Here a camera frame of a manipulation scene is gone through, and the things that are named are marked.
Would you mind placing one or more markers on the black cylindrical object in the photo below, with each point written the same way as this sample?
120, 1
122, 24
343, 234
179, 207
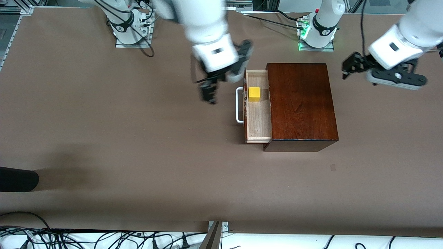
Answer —
17, 180

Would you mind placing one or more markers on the aluminium profile post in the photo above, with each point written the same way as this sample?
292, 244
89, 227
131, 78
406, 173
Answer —
213, 237

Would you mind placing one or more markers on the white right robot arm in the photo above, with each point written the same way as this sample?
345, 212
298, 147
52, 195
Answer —
204, 20

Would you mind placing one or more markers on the yellow cube block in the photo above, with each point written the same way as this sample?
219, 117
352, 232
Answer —
254, 93

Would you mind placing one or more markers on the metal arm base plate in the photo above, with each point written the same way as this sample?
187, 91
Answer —
328, 48
121, 45

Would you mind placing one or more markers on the dark wooden drawer cabinet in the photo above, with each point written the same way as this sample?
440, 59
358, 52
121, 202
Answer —
301, 103

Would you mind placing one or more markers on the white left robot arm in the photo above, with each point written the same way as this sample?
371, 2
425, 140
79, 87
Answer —
415, 31

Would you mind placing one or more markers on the aluminium table corner bracket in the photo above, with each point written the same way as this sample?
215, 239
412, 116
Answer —
26, 9

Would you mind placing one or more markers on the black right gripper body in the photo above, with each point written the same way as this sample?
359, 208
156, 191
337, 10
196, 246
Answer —
214, 81

